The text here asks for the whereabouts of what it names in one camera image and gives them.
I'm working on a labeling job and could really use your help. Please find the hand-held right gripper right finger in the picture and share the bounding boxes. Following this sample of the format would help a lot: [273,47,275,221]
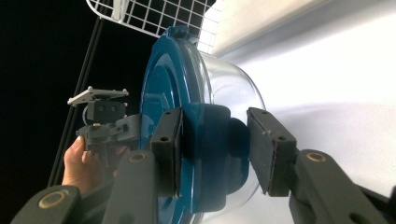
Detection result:
[247,106,298,198]

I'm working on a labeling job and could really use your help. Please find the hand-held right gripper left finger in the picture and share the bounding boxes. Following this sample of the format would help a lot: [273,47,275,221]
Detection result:
[149,106,185,199]

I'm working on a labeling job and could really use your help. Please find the dark blue round lid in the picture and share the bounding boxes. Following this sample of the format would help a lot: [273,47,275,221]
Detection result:
[138,25,267,224]

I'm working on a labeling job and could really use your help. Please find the white wire shelf rack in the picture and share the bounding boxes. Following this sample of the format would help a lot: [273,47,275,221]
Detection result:
[85,0,396,59]

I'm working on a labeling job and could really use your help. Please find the black metal stand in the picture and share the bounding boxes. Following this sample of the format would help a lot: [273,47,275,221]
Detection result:
[46,16,106,189]

